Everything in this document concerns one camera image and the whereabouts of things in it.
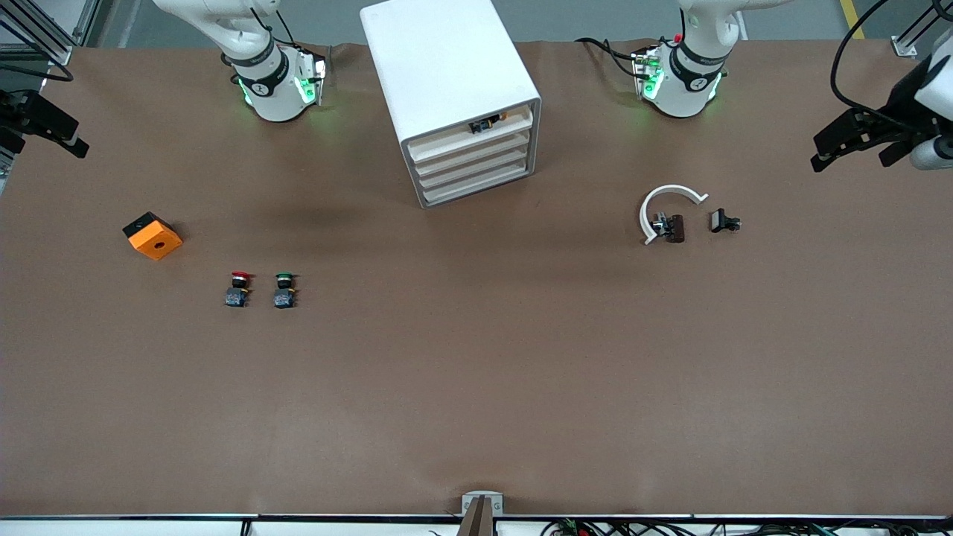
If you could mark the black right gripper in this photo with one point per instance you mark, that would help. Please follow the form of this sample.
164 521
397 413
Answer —
16 109

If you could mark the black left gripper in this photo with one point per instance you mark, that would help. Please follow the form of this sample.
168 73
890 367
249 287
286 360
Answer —
899 103

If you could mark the yellow push button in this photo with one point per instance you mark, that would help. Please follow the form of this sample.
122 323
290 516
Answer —
484 125

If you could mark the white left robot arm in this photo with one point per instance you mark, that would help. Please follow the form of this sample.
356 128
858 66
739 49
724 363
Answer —
681 82

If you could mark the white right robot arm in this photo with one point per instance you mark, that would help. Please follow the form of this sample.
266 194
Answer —
260 67

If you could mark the red push button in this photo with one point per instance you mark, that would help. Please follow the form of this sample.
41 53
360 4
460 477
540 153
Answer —
237 292

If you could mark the green push button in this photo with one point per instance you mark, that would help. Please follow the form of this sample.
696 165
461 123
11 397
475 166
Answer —
284 293

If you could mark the small black clip part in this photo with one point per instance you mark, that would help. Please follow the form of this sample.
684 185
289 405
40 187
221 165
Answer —
721 220

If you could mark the white curved plastic clip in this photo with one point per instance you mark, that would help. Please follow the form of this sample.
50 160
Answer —
674 190

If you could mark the dark brown small connector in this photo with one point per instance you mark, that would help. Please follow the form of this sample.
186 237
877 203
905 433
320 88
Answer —
674 228

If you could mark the brown table mat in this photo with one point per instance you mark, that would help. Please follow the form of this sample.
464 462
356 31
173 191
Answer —
476 372

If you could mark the aluminium frame profile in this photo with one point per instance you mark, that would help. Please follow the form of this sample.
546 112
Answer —
45 33
912 41

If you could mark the orange button enclosure box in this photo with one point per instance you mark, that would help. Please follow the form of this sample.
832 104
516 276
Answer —
155 240

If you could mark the white table edge rail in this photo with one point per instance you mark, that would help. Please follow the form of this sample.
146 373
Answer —
149 527

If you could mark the grey metal bracket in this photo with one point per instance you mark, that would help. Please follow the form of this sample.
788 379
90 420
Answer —
482 505

